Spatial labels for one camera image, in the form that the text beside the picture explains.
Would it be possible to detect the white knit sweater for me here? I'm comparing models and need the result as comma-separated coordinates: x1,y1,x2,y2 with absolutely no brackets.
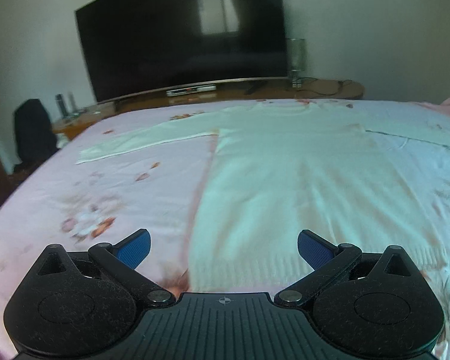
79,102,450,291

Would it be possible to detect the pink floral bed sheet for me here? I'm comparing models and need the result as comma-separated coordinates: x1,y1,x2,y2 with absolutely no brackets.
0,99,450,359

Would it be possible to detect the chair with black jacket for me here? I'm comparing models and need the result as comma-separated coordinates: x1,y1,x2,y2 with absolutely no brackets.
13,98,58,172

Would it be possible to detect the silver bottle on console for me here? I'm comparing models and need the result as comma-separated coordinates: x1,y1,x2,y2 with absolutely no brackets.
67,92,79,115

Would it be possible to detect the wooden tv console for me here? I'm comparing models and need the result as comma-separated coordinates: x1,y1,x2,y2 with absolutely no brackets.
52,77,365,140

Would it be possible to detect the silver set-top box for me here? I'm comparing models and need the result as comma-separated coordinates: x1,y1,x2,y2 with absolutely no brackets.
166,84,217,98

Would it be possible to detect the large black curved television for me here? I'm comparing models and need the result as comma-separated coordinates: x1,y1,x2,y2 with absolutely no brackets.
75,0,288,102

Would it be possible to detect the black cable on console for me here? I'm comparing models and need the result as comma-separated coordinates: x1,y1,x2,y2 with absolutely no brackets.
297,77,355,97

